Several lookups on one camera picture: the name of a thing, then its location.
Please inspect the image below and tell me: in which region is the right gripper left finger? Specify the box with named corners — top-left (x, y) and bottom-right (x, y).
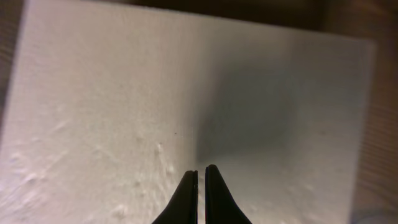
top-left (152, 170), bottom-right (198, 224)

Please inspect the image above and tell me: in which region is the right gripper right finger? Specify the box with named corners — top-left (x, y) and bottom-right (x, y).
top-left (205, 164), bottom-right (251, 224)

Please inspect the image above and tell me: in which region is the cardboard box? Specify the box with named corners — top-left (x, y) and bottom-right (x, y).
top-left (1, 1), bottom-right (374, 223)

